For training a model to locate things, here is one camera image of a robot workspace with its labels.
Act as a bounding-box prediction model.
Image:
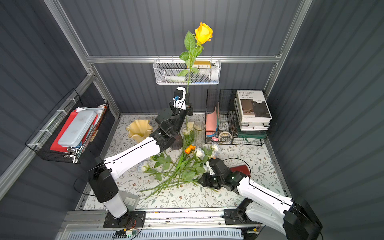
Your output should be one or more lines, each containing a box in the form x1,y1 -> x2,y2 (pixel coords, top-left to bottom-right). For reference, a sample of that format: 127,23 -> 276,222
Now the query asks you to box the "pink folder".
206,107 -> 218,137

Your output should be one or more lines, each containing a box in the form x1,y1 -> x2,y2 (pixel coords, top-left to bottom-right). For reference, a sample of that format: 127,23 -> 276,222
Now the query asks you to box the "black wire desk organizer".
206,89 -> 268,147

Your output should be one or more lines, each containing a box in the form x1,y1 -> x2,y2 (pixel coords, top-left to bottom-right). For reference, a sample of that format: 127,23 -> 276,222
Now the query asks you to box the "yellow clock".
193,60 -> 212,70

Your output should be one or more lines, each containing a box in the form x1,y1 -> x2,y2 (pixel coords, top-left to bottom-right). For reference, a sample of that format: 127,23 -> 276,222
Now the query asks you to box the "floral table mat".
107,114 -> 289,209

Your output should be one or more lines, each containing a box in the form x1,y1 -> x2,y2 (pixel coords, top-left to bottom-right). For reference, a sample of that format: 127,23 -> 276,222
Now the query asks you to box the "yellow wavy vase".
126,120 -> 153,143

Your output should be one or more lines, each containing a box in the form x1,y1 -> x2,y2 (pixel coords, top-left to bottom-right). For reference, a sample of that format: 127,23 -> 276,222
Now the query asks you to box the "clear glass vase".
194,122 -> 206,148

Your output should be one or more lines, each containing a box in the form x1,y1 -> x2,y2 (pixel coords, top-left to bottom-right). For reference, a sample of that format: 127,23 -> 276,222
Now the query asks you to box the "tape roll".
218,131 -> 233,143

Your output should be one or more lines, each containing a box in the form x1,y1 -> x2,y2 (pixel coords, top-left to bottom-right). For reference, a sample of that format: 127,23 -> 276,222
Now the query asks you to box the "purple ribbed glass vase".
171,134 -> 184,151

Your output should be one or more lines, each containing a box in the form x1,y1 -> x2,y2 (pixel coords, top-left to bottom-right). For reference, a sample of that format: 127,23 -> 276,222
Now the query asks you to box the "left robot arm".
87,100 -> 193,219

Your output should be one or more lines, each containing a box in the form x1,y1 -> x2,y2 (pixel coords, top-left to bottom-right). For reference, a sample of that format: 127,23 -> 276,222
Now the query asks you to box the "yellow orange rose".
178,22 -> 213,93

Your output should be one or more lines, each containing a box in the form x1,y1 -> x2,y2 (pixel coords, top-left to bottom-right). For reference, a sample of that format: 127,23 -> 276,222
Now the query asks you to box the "black wire side basket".
26,91 -> 109,164

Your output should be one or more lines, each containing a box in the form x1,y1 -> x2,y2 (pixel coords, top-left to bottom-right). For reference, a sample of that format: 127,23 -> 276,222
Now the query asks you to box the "red notebook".
230,165 -> 251,177

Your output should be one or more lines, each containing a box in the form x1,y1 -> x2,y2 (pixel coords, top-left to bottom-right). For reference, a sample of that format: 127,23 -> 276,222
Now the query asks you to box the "white plastic case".
58,110 -> 97,148

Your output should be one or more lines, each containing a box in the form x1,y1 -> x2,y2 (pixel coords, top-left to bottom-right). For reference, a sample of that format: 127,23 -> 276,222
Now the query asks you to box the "red folder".
50,110 -> 98,153

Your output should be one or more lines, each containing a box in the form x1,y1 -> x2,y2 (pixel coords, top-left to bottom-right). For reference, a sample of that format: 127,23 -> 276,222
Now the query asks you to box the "white wire wall basket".
153,58 -> 222,85

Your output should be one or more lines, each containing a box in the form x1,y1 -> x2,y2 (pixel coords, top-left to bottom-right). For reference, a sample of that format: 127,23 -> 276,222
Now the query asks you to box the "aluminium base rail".
56,207 -> 285,240

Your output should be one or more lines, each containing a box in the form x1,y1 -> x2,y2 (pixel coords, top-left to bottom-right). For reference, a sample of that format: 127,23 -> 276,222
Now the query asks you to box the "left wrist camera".
173,87 -> 187,110

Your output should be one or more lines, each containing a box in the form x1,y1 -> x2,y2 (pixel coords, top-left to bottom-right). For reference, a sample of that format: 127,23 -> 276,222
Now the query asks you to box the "interior design trends book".
236,90 -> 273,124

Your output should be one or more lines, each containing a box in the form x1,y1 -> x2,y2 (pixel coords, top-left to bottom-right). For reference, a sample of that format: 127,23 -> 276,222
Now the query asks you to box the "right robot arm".
199,159 -> 323,240

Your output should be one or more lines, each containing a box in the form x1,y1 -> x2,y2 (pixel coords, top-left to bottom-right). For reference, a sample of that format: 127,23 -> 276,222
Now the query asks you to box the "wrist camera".
206,165 -> 215,176
173,87 -> 187,110

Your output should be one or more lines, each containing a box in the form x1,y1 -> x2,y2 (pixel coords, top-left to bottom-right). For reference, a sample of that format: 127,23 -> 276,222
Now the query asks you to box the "pile of flowers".
140,121 -> 221,196

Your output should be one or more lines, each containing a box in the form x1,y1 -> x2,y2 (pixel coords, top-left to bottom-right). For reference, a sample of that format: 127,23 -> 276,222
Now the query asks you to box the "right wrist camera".
206,165 -> 215,176

